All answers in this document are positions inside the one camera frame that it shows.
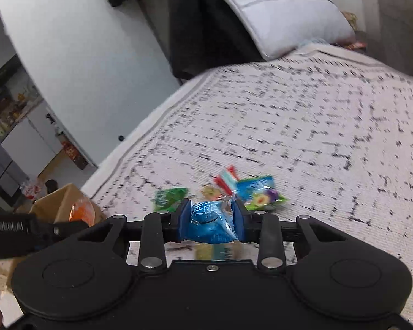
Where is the blue green fruit snack packet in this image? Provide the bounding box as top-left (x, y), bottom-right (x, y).
top-left (236, 175), bottom-right (287, 211)

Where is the red white striped snack packet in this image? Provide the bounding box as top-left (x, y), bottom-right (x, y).
top-left (214, 165), bottom-right (239, 196)

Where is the yellow bear snack packet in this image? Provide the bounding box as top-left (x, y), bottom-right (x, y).
top-left (200, 186), bottom-right (224, 201)

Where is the green candy packet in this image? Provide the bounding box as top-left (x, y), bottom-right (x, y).
top-left (153, 188), bottom-right (189, 212)

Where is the cardboard box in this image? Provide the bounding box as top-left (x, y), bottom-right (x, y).
top-left (6, 182), bottom-right (106, 282)

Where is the white kitchen cabinet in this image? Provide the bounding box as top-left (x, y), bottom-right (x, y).
top-left (0, 101), bottom-right (63, 197)

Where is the dark soda bottle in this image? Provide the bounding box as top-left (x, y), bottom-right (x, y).
top-left (62, 141), bottom-right (89, 170)

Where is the white patterned bed blanket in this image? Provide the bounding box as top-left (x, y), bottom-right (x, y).
top-left (82, 44), bottom-right (413, 324)

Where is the black clothes pile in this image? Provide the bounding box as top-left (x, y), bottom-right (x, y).
top-left (168, 0), bottom-right (262, 80)

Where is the white pillow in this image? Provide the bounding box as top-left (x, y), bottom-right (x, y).
top-left (224, 0), bottom-right (356, 61)

